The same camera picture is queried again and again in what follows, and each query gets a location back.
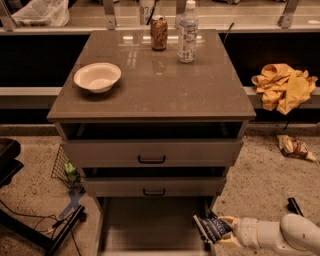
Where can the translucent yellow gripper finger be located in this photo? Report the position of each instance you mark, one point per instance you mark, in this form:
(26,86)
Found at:
(230,220)
(229,240)

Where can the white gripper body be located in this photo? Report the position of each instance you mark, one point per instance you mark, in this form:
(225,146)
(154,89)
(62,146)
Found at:
(247,229)

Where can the brown snack wrapper on floor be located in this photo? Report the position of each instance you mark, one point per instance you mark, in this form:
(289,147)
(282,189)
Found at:
(291,147)

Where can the white plastic bag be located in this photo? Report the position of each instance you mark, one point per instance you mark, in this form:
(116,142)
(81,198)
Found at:
(52,13)

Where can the grey drawer cabinet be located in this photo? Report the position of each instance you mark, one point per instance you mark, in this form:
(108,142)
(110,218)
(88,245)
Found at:
(156,98)

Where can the black metal leg right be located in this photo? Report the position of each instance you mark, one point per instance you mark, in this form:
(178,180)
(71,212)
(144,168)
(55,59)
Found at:
(294,207)

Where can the middle grey drawer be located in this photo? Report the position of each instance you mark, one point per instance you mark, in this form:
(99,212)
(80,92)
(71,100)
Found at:
(153,186)

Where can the white paper bowl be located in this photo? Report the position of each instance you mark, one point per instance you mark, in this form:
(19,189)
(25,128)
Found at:
(97,77)

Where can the white cup with digits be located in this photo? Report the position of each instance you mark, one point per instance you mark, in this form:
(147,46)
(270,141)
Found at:
(146,8)

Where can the black chair base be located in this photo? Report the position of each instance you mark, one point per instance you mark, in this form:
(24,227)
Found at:
(9,165)

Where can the wire mesh basket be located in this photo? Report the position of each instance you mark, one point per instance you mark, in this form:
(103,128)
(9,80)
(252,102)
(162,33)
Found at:
(58,171)

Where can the clear plastic water bottle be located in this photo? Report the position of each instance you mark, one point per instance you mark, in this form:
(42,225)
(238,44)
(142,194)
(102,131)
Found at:
(187,33)

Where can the green object in basket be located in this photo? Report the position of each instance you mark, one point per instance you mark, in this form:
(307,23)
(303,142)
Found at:
(70,172)

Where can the blue chip bag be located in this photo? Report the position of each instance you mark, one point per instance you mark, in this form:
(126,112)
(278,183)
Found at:
(211,229)

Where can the top grey drawer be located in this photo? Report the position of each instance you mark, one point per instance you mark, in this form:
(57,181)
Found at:
(153,153)

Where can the bottom grey open drawer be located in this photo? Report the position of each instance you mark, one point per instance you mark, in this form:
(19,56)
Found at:
(152,226)

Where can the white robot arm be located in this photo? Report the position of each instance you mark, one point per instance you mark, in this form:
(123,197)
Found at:
(292,235)

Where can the yellow crumpled cloth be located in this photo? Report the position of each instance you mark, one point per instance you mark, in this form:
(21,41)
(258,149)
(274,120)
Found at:
(283,88)

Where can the black metal stand leg left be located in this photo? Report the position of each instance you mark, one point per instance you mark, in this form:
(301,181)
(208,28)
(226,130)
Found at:
(50,245)

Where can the orange soda can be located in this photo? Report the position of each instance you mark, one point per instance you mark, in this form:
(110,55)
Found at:
(159,32)

